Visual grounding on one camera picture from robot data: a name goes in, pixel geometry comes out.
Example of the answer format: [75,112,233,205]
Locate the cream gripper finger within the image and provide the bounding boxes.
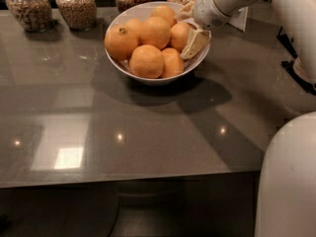
[174,1,197,29]
[181,29,211,60]

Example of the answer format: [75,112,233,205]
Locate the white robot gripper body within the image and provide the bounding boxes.
[193,0,230,31]

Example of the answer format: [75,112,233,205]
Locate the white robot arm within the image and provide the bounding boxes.
[176,0,316,237]

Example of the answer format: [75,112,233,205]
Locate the white ceramic bowl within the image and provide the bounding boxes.
[105,1,210,86]

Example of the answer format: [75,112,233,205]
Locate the white folded stand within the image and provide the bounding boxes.
[229,7,248,32]

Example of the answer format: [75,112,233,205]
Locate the left orange with stem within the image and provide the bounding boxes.
[104,25,138,60]

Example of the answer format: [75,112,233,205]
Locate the far left glass jar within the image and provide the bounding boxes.
[5,0,52,33]

